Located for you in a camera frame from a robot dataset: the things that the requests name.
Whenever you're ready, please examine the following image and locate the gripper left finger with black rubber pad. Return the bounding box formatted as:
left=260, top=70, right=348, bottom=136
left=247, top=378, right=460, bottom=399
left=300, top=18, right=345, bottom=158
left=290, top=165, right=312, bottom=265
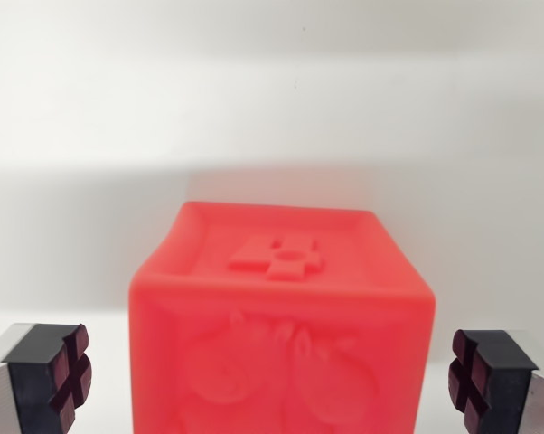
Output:
left=0, top=322, right=93, bottom=434

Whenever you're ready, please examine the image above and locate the gripper right finger with black rubber pad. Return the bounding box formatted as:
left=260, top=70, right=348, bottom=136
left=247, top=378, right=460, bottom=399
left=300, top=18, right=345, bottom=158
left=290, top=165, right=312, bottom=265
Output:
left=447, top=328, right=544, bottom=434

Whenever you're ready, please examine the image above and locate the red embossed cube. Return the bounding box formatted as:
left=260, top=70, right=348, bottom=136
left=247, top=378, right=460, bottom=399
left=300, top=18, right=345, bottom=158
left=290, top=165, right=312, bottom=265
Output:
left=127, top=200, right=437, bottom=434

